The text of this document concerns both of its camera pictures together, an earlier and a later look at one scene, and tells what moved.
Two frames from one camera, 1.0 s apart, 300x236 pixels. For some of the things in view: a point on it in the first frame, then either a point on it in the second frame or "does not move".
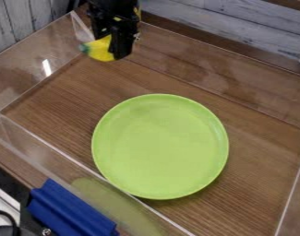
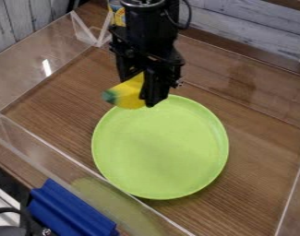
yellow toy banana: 98,49 to 125,94
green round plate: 160,146 does not move
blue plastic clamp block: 67,213 does not move
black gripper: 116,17 to 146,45
